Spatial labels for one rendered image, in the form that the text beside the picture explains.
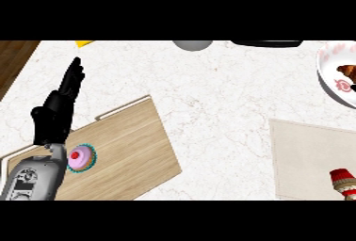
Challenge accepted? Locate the yellow object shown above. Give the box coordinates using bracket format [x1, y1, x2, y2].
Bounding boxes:
[73, 40, 95, 49]

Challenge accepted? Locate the beige placemat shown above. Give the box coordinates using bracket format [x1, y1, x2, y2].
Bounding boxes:
[268, 118, 356, 201]

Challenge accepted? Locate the pink frosted cupcake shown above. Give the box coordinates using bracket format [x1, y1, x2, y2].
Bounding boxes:
[64, 143, 98, 174]

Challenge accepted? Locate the white bowl with red pattern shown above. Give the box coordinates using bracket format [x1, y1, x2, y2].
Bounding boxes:
[315, 40, 356, 110]

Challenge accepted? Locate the brown croissant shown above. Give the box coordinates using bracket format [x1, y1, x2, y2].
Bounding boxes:
[335, 64, 356, 85]

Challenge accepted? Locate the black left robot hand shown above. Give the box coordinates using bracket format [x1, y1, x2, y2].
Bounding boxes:
[29, 56, 85, 147]

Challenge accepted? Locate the black flat object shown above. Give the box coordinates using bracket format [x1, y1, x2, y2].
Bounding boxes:
[228, 40, 304, 49]

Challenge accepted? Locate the grey round object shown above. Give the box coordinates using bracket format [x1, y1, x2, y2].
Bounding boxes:
[172, 40, 213, 52]

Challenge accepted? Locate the wooden cutting board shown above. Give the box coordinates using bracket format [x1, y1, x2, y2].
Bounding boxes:
[0, 94, 182, 201]

